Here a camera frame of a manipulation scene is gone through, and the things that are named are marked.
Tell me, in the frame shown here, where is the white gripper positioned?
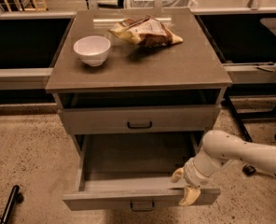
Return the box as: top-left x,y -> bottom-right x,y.
171,158 -> 210,206

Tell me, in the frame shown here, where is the wire mesh basket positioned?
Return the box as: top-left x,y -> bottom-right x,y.
124,0 -> 198,9

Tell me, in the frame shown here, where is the black chair leg left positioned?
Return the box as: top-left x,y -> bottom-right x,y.
0,185 -> 24,224

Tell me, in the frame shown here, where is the grey drawer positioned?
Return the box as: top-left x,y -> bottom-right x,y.
59,105 -> 220,134
62,131 -> 222,213

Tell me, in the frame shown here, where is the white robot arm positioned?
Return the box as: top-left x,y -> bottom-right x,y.
171,130 -> 276,206

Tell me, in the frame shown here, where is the white bowl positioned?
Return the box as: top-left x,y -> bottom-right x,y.
73,35 -> 111,66

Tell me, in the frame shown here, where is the brown chip bag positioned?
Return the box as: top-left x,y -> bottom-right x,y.
109,15 -> 183,48

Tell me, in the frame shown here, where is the grey top drawer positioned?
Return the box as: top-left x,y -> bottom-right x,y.
59,105 -> 220,134

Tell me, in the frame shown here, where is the black chair base right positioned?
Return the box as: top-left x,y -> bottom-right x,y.
241,128 -> 276,176

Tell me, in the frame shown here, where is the black metal table leg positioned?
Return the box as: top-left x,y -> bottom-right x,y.
224,93 -> 252,142

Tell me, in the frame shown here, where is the grey drawer cabinet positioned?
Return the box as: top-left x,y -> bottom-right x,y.
46,8 -> 231,149

